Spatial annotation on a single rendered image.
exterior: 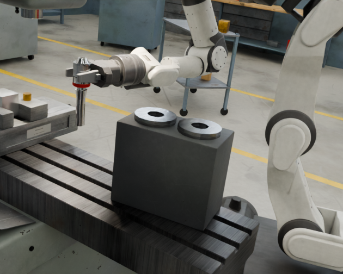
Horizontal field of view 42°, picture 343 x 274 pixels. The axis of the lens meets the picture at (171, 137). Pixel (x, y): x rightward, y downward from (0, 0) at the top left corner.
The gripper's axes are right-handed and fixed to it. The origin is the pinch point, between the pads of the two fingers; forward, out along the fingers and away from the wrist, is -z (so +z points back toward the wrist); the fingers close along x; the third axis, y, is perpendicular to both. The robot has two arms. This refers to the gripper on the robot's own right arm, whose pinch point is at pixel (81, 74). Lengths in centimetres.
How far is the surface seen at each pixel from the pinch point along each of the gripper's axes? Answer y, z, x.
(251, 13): 51, 644, -425
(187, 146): 2.3, -4.6, 44.4
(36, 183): 19.6, -20.8, 14.9
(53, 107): 12.7, -1.7, -11.4
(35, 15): -15.5, -14.3, 2.3
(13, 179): 20.1, -23.6, 9.5
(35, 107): 9.1, -10.8, -4.3
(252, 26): 74, 646, -418
